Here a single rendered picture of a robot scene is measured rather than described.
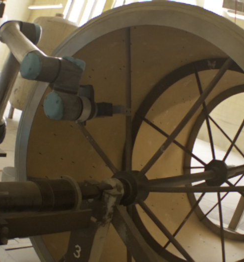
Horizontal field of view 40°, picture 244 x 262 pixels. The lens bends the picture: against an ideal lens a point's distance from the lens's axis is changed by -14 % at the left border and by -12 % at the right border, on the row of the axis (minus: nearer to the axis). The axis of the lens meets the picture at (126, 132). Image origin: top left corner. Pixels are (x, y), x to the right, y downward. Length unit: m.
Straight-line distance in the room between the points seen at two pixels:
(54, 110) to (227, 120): 11.20
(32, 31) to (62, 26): 5.25
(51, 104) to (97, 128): 1.29
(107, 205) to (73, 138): 1.05
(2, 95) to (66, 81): 0.68
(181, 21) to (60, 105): 0.61
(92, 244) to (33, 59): 0.75
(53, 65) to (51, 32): 5.75
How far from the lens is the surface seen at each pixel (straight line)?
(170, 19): 1.49
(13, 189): 1.06
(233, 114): 12.20
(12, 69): 1.76
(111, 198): 1.34
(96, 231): 1.40
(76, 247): 1.48
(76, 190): 1.22
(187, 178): 1.93
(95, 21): 1.76
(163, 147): 1.43
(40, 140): 2.16
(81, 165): 2.45
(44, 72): 1.15
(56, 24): 6.92
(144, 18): 1.57
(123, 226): 1.38
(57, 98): 1.20
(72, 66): 1.20
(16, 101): 7.07
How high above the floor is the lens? 1.35
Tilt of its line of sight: 8 degrees down
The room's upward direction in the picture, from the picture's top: 15 degrees clockwise
